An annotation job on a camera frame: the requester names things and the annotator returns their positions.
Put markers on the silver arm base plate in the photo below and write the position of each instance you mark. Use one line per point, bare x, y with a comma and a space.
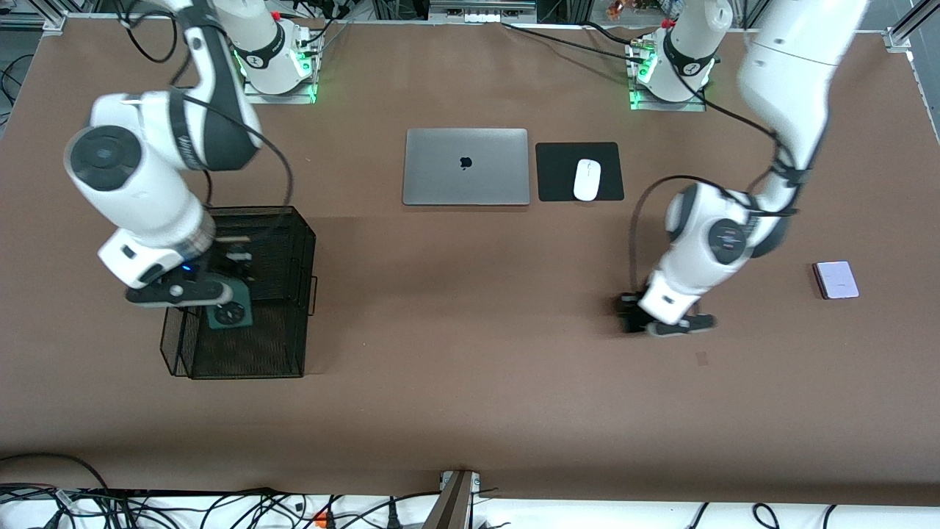
253, 99
690, 107

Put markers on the black mouse pad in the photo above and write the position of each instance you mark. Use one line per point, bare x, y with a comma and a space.
558, 176

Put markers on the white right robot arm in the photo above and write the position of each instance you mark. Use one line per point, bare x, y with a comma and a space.
139, 191

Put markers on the grey closed laptop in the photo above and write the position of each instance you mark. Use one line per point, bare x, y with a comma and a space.
440, 176

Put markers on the grey metal camera post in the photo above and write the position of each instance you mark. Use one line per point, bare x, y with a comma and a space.
452, 507

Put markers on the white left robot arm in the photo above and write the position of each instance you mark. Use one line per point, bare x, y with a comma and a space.
793, 73

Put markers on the white computer mouse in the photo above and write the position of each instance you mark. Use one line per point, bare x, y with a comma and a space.
587, 180

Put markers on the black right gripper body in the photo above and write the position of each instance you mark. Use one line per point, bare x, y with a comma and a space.
225, 262

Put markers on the white power strip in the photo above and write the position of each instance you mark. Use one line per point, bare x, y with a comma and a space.
485, 16

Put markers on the black flip phone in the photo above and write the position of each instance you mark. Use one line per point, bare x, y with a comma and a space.
631, 325

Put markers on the dark green power strip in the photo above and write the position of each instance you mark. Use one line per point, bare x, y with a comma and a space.
229, 316

